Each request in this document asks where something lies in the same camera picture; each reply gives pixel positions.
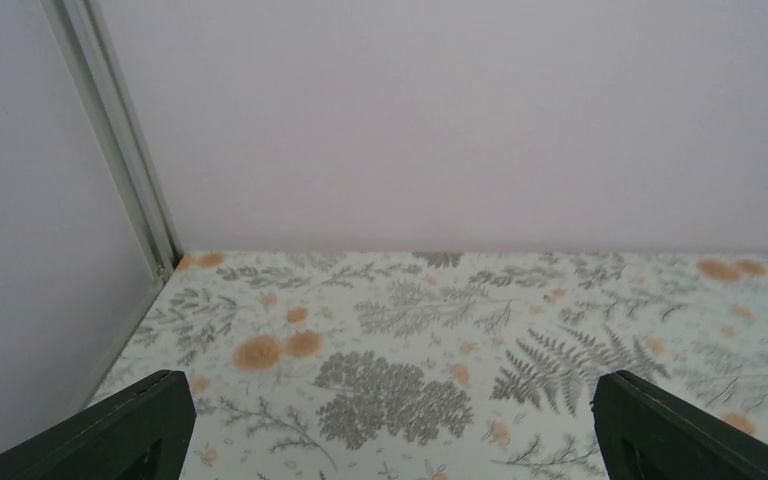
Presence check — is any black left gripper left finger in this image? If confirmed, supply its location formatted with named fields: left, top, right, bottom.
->
left=0, top=370, right=196, bottom=479

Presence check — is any aluminium corner post left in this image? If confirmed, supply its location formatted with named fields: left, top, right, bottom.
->
left=41, top=0, right=182, bottom=282

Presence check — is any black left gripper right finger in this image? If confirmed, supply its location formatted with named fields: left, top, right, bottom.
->
left=591, top=370, right=768, bottom=480

